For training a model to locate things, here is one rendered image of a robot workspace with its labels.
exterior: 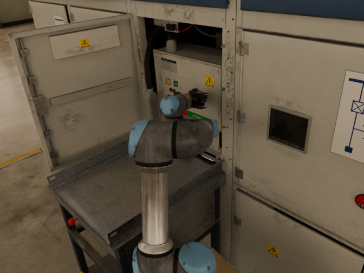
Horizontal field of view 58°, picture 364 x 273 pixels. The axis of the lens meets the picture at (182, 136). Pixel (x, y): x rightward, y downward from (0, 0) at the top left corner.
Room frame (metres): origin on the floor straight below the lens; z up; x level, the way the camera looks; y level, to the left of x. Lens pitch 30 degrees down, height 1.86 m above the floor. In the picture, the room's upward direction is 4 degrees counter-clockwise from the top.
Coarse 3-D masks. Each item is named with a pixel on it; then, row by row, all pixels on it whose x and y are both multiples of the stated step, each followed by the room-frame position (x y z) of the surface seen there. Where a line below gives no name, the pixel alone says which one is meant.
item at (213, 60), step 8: (160, 48) 1.83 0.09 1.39; (184, 48) 1.80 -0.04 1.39; (192, 48) 1.79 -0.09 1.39; (200, 48) 1.78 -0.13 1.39; (208, 48) 1.77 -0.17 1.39; (184, 56) 1.63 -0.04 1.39; (192, 56) 1.63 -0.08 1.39; (200, 56) 1.62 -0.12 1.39; (208, 56) 1.61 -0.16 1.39; (216, 56) 1.60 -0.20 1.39; (216, 64) 1.46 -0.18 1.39
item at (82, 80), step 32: (32, 32) 1.55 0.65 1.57; (64, 32) 1.66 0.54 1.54; (96, 32) 1.72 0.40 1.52; (128, 32) 1.85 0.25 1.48; (32, 64) 1.55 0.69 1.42; (64, 64) 1.64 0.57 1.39; (96, 64) 1.73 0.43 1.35; (128, 64) 1.83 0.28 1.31; (32, 96) 1.53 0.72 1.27; (64, 96) 1.60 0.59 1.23; (96, 96) 1.71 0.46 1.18; (128, 96) 1.82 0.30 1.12; (64, 128) 1.59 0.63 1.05; (96, 128) 1.69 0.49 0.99; (128, 128) 1.80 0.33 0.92; (64, 160) 1.57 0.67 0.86
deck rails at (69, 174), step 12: (120, 144) 1.64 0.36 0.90; (96, 156) 1.53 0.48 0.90; (108, 156) 1.58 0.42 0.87; (120, 156) 1.59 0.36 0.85; (72, 168) 1.43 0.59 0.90; (84, 168) 1.48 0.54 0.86; (96, 168) 1.49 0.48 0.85; (216, 168) 1.36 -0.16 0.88; (48, 180) 1.34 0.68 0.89; (60, 180) 1.38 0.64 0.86; (72, 180) 1.39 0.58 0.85; (192, 180) 1.25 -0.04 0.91; (204, 180) 1.30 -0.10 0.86; (180, 192) 1.19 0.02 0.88; (168, 204) 1.14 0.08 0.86; (120, 228) 0.97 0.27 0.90; (132, 228) 1.01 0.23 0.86; (108, 240) 0.93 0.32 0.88; (120, 240) 0.96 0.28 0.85
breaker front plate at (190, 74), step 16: (160, 64) 1.76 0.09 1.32; (176, 64) 1.66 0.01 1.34; (192, 64) 1.58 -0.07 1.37; (208, 64) 1.50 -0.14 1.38; (160, 80) 1.77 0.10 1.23; (176, 80) 1.67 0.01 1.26; (192, 80) 1.58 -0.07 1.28; (160, 96) 1.78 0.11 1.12; (208, 96) 1.50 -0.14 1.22; (208, 112) 1.50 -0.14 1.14
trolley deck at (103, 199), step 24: (120, 168) 1.47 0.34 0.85; (168, 168) 1.44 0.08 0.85; (192, 168) 1.43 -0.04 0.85; (72, 192) 1.29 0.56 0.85; (96, 192) 1.28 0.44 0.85; (120, 192) 1.27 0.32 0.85; (168, 192) 1.25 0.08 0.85; (192, 192) 1.23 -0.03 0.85; (96, 216) 1.11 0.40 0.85; (120, 216) 1.10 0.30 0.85; (168, 216) 1.10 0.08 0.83
